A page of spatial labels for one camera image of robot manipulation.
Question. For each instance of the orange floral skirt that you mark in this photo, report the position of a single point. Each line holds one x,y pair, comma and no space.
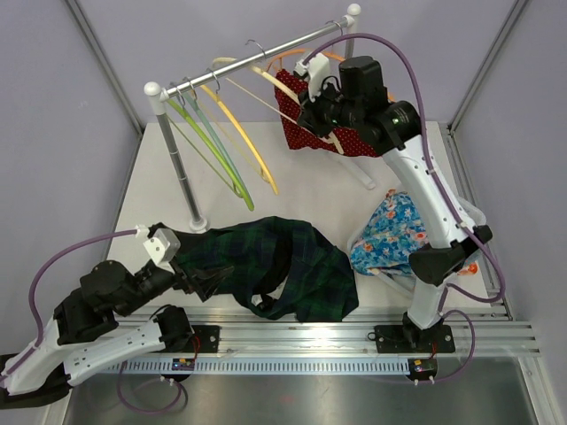
470,269

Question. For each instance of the white and chrome clothes rack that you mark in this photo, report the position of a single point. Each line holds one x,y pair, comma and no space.
223,67

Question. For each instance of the orange hanger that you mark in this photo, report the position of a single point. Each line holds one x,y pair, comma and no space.
277,63

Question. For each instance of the yellow hanger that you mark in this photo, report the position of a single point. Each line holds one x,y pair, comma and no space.
264,171

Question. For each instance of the white slotted cable duct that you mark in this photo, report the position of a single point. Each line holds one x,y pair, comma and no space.
266,366

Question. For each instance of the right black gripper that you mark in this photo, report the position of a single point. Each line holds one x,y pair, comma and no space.
309,113

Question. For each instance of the red polka dot skirt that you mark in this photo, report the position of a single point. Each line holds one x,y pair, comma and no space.
298,137

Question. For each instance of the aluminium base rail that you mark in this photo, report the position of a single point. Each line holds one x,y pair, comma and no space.
245,334

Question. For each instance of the pale green hanger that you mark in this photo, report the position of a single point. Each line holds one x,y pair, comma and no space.
189,109

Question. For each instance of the lime green hanger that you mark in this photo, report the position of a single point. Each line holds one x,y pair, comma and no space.
187,139

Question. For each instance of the dark green plaid skirt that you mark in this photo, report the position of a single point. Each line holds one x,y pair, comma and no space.
282,266

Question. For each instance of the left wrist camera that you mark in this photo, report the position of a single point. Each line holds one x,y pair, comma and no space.
161,247

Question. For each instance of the cream white hanger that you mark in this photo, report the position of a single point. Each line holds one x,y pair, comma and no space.
275,83

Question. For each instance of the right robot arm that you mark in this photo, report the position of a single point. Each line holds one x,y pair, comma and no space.
357,99

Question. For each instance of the blue floral skirt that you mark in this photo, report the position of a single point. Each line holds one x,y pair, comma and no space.
390,239

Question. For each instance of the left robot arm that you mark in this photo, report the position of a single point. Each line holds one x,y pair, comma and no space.
70,347

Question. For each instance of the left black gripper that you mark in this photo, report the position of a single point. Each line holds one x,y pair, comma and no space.
207,281

